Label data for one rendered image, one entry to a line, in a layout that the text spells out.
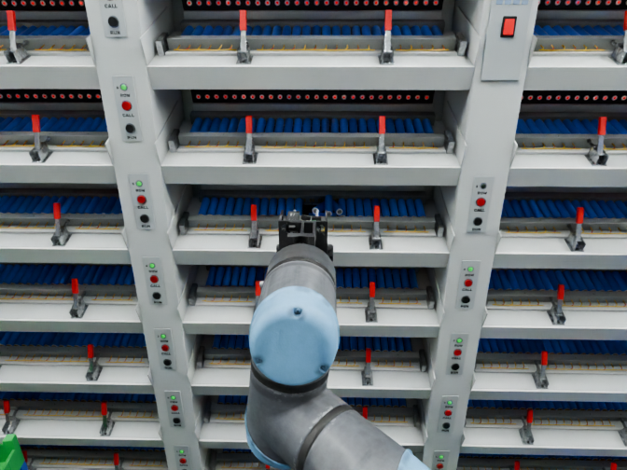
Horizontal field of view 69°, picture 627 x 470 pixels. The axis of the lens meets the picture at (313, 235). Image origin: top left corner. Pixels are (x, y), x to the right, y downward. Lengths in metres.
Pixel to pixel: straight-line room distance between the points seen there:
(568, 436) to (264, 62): 1.22
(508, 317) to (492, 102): 0.51
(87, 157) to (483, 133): 0.80
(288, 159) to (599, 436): 1.11
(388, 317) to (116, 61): 0.79
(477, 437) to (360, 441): 0.93
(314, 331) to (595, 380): 1.04
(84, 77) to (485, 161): 0.79
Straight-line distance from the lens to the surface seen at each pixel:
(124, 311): 1.20
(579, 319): 1.26
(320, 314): 0.45
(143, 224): 1.04
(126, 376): 1.31
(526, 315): 1.21
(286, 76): 0.90
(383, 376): 1.23
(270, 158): 0.95
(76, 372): 1.37
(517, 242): 1.10
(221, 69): 0.92
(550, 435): 1.48
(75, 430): 1.51
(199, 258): 1.05
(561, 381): 1.36
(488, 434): 1.42
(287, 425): 0.52
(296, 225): 0.65
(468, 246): 1.03
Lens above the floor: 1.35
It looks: 24 degrees down
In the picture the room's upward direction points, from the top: straight up
